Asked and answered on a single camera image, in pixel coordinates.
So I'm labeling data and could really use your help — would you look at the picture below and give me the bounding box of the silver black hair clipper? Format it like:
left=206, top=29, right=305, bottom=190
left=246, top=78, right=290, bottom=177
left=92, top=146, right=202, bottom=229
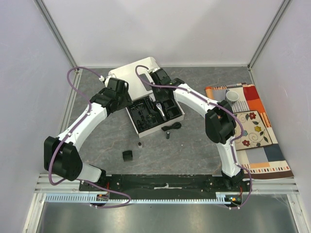
left=155, top=102, right=167, bottom=121

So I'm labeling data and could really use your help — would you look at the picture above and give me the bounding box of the black usb cable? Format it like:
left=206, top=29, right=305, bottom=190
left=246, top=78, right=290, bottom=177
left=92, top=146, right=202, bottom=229
left=161, top=121, right=182, bottom=132

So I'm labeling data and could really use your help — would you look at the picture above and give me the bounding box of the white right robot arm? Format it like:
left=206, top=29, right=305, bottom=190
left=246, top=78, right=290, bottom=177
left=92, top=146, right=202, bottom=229
left=148, top=68, right=244, bottom=191

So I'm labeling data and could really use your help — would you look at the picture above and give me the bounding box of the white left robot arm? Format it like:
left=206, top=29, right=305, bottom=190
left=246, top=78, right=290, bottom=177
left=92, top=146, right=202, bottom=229
left=44, top=78, right=132, bottom=191

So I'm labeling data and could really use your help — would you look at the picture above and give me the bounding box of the white box with black tray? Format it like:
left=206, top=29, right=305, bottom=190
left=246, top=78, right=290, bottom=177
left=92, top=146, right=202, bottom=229
left=107, top=57, right=184, bottom=138

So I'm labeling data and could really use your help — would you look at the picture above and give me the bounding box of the black comb guard attachment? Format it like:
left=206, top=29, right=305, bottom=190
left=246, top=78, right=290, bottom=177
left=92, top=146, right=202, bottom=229
left=122, top=150, right=133, bottom=162

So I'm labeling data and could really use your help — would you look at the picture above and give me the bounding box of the white patterned cup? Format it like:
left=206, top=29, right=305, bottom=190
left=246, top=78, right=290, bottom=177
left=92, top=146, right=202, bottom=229
left=225, top=90, right=240, bottom=105

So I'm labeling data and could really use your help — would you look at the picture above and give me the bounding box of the colourful patchwork cloth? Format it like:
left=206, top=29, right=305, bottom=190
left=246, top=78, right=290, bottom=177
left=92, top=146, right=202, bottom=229
left=205, top=83, right=294, bottom=180

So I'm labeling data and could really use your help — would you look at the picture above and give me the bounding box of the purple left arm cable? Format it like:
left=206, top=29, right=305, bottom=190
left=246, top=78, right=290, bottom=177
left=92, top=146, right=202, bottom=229
left=47, top=66, right=132, bottom=210

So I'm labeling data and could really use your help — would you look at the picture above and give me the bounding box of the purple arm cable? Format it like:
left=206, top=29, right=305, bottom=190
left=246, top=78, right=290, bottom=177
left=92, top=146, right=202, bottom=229
left=47, top=66, right=132, bottom=210
left=135, top=64, right=253, bottom=210

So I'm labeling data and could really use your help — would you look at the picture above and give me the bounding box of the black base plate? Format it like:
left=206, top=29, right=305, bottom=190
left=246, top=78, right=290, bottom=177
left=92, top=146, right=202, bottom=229
left=79, top=174, right=250, bottom=194

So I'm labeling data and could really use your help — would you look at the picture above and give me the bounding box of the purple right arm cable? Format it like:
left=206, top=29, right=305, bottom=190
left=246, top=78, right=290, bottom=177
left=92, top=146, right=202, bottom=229
left=135, top=64, right=253, bottom=210

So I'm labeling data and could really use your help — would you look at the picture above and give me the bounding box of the grey slotted cable duct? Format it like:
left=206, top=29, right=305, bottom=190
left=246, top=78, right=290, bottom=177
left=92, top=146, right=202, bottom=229
left=45, top=193, right=241, bottom=204

